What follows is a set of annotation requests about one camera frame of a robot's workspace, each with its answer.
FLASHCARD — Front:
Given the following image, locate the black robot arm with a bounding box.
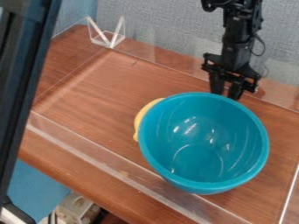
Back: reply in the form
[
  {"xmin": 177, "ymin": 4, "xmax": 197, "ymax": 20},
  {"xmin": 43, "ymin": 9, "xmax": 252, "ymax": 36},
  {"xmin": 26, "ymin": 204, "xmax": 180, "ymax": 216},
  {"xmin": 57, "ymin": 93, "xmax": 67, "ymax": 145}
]
[{"xmin": 200, "ymin": 0, "xmax": 265, "ymax": 101}]

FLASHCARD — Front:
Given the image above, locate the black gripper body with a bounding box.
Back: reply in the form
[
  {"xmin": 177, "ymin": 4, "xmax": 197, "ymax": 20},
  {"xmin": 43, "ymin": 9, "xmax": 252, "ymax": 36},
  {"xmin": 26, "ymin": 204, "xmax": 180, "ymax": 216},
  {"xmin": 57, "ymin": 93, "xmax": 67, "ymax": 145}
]
[{"xmin": 201, "ymin": 38, "xmax": 261, "ymax": 93}]

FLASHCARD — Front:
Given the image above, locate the clear acrylic barrier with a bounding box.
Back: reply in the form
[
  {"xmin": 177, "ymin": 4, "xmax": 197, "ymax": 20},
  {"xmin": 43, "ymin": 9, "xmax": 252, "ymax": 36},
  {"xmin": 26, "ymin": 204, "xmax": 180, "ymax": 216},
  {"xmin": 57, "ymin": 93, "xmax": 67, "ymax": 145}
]
[
  {"xmin": 27, "ymin": 112, "xmax": 250, "ymax": 224},
  {"xmin": 112, "ymin": 23, "xmax": 299, "ymax": 113}
]

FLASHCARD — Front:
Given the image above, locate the clear acrylic back barrier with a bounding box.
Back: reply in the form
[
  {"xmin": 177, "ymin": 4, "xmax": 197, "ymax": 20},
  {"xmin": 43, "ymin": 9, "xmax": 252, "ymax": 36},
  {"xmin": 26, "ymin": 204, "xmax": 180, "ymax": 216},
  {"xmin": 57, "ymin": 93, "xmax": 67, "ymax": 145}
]
[{"xmin": 112, "ymin": 23, "xmax": 299, "ymax": 113}]

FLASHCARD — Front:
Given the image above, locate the white device under table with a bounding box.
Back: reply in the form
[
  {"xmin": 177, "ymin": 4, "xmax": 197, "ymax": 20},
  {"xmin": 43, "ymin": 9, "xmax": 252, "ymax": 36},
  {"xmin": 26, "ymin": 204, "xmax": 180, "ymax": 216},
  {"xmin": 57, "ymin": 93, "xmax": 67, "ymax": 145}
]
[{"xmin": 46, "ymin": 192, "xmax": 101, "ymax": 224}]

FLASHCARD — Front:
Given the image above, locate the clear acrylic corner bracket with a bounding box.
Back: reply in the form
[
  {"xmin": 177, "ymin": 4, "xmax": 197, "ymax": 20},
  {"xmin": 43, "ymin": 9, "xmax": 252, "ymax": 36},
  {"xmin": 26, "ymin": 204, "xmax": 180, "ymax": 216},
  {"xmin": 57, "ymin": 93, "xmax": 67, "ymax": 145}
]
[{"xmin": 85, "ymin": 17, "xmax": 125, "ymax": 49}]

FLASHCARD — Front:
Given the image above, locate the yellow object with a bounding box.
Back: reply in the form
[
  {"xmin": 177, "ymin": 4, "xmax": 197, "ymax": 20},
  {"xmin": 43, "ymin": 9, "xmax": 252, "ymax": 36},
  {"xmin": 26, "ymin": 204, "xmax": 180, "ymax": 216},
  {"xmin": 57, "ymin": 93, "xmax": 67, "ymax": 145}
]
[{"xmin": 133, "ymin": 98, "xmax": 164, "ymax": 142}]

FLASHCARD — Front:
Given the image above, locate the black chair part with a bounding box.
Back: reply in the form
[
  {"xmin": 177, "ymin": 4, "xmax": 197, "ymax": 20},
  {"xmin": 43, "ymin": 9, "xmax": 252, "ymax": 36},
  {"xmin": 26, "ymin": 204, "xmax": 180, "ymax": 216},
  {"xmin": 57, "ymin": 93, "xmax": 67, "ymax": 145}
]
[{"xmin": 0, "ymin": 0, "xmax": 61, "ymax": 224}]

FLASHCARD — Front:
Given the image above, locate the clear acrylic front barrier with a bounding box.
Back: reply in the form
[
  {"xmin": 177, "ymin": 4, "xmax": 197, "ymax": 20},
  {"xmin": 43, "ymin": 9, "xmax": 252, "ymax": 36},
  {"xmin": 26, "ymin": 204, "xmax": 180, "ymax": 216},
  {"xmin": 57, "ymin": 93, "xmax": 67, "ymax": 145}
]
[{"xmin": 27, "ymin": 112, "xmax": 250, "ymax": 224}]

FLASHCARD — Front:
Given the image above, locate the blue plastic bowl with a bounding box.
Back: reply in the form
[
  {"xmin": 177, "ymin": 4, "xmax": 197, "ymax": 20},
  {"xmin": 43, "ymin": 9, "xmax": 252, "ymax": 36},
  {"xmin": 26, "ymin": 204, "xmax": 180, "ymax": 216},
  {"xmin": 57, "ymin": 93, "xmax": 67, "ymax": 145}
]
[{"xmin": 134, "ymin": 92, "xmax": 269, "ymax": 195}]

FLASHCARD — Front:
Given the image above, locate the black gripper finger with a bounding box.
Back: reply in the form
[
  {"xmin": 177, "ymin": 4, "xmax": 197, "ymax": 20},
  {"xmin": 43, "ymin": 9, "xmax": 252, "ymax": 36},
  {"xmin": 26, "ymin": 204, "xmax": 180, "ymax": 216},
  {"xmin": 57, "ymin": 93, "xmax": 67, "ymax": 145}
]
[
  {"xmin": 209, "ymin": 73, "xmax": 225, "ymax": 95},
  {"xmin": 228, "ymin": 81, "xmax": 244, "ymax": 101}
]

